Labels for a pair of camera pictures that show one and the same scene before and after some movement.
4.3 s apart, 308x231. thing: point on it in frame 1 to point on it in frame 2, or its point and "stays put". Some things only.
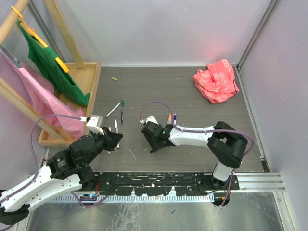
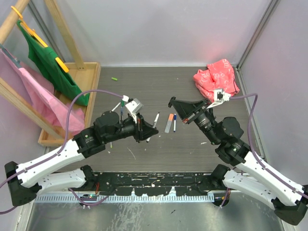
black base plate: [158, 184] stays put
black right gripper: [155, 146] to [185, 109]
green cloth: [44, 57] stays put
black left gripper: [114, 138] to [147, 130]
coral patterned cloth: [217, 83] stays put
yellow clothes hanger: [32, 32] stays put
